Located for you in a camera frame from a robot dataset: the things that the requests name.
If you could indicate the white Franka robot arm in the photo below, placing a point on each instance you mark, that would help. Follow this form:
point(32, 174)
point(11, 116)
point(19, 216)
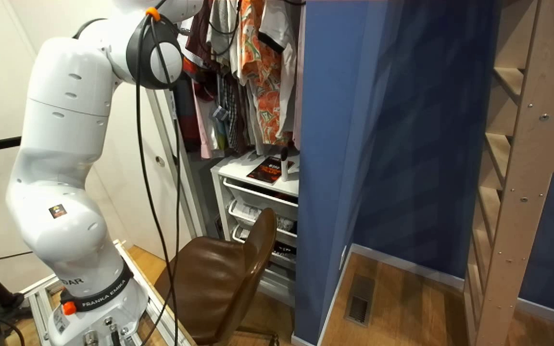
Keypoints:
point(57, 160)

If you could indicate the dark plaid shirt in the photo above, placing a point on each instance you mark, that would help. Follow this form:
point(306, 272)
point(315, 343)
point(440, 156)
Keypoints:
point(231, 116)

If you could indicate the large pink shirt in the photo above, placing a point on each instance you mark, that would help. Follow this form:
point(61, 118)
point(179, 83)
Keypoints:
point(204, 131)

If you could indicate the orange floral shirt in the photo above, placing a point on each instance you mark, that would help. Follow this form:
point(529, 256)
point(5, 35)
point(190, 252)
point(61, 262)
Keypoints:
point(261, 89)

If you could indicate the white dotted shirt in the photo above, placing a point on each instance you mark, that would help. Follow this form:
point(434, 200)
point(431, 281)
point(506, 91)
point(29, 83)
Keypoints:
point(225, 25)

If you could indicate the dark red shirt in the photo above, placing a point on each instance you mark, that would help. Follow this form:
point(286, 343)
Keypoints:
point(198, 35)

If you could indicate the red and black booklet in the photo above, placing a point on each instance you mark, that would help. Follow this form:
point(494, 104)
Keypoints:
point(265, 172)

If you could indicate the white drawer unit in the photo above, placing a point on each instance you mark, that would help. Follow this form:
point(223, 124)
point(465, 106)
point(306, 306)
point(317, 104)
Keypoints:
point(257, 193)

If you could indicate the brown wooden chair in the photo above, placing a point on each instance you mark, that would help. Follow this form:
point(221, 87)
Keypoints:
point(206, 281)

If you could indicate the dark floor vent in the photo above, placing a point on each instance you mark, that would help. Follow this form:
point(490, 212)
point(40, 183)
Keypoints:
point(359, 300)

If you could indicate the white closet door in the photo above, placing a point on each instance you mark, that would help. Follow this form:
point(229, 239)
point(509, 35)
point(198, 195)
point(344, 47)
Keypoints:
point(125, 193)

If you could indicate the white robot mount table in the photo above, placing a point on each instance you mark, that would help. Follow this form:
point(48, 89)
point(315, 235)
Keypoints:
point(161, 308)

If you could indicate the wooden ladder frame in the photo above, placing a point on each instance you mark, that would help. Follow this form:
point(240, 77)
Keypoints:
point(533, 160)

